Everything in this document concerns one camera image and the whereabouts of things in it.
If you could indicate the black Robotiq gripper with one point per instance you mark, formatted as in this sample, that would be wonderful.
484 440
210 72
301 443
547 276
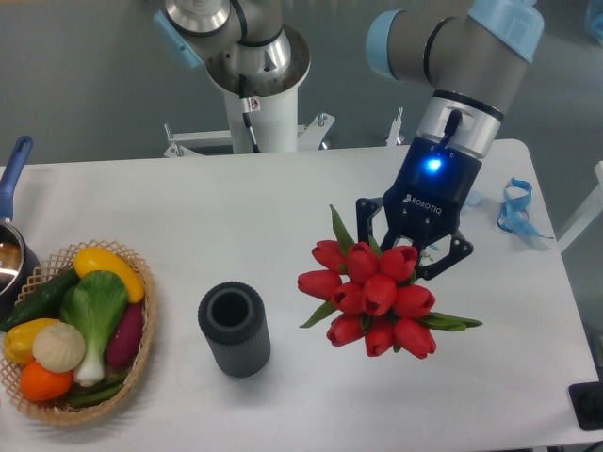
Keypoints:
424 203

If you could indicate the red tulip bouquet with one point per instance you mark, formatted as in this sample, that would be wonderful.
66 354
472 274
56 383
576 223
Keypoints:
374 296

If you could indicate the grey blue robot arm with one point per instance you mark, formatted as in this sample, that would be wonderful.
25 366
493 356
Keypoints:
475 65

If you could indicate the dark grey ribbed vase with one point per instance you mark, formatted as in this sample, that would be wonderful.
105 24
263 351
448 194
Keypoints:
233 319

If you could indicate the light blue ribbon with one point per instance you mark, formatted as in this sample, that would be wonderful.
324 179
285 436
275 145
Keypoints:
513 215

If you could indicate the black device at edge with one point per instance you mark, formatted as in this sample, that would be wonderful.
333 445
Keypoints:
586 400

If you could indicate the purple toy sweet potato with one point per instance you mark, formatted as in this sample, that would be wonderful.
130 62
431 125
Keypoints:
124 344

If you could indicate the green toy bok choy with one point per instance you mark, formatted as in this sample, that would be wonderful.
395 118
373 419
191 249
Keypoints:
95 308

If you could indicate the woven bamboo basket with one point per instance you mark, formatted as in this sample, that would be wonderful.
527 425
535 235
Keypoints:
57 412

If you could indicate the green toy pea pods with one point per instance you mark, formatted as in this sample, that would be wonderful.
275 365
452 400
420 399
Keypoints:
96 394

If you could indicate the cream toy steamed bun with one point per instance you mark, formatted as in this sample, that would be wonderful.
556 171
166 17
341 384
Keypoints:
59 347

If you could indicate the green toy cucumber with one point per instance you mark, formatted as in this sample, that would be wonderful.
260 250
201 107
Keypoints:
44 302

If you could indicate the orange toy fruit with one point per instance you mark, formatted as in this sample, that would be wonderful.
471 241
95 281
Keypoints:
39 384

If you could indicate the yellow toy bell pepper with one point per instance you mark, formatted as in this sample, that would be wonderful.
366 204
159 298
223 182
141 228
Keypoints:
18 342

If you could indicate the white frame at right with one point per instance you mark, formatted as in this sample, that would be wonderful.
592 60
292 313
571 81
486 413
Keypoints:
584 215

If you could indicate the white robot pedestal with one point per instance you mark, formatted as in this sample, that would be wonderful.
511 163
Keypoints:
256 125

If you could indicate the blue handled saucepan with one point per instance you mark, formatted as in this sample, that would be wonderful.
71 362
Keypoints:
17 259

